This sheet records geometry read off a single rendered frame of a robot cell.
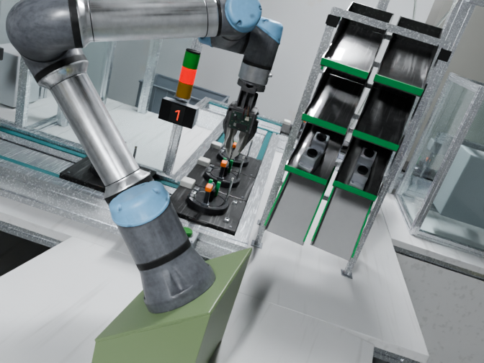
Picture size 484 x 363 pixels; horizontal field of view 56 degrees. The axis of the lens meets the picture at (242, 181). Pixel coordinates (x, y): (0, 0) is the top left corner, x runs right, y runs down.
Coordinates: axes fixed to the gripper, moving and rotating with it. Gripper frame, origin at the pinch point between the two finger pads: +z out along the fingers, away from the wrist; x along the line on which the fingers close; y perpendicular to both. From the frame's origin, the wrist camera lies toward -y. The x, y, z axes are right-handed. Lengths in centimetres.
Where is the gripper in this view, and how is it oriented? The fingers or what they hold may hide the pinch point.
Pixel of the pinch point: (232, 153)
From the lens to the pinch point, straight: 122.9
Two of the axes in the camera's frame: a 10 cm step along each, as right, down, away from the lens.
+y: -1.5, 3.4, -9.3
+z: -2.7, 8.9, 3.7
